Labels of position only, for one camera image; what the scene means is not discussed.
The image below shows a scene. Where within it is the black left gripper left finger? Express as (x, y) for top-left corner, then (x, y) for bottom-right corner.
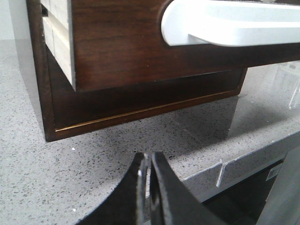
(78, 153), (148, 225)

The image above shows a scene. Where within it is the wooden drawer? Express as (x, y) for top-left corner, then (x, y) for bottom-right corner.
(40, 0), (300, 91)

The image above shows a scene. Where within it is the white QR code label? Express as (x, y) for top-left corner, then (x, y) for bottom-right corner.
(266, 163), (283, 181)

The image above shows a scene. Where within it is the clear acrylic stand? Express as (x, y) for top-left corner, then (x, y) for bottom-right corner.
(272, 61), (300, 109)

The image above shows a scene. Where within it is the dark wooden drawer cabinet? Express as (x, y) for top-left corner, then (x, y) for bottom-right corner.
(26, 0), (248, 143)

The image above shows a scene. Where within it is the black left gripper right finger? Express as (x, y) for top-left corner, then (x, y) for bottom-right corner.
(150, 152), (225, 225)

